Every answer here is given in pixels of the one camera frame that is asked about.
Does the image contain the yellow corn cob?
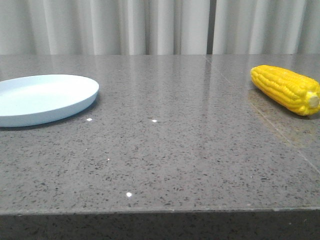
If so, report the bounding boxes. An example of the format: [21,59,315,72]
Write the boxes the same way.
[250,65,320,116]

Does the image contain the white pleated curtain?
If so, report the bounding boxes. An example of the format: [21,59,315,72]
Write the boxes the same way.
[0,0,320,55]

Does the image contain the light blue round plate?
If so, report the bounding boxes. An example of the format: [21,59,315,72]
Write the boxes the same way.
[0,74,99,127]

